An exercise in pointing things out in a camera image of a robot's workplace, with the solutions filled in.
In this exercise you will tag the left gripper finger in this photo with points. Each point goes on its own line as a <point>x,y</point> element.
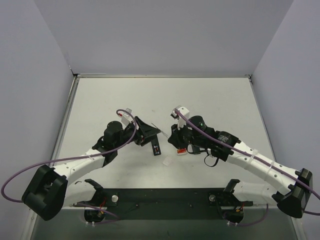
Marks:
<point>145,128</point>
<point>148,137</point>

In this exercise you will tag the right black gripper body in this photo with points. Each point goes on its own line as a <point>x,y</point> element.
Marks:
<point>182,136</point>

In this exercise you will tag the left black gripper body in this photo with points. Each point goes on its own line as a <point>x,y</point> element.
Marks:
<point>141,130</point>

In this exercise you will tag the white red remote control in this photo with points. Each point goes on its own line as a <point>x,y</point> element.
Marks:
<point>181,151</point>

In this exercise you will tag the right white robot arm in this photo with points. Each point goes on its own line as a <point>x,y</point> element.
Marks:
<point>287,188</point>

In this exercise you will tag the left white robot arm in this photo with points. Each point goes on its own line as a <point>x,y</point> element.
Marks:
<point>53,188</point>

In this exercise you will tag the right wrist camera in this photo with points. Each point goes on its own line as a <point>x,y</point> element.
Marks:
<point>180,113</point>

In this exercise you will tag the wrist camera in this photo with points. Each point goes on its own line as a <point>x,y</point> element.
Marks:
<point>125,115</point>
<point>180,113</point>

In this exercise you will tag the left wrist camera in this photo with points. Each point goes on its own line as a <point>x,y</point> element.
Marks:
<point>125,115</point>

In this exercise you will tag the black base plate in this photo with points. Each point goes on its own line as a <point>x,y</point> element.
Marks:
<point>167,203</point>

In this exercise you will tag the aluminium rail frame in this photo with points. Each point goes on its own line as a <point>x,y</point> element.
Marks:
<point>226,104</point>

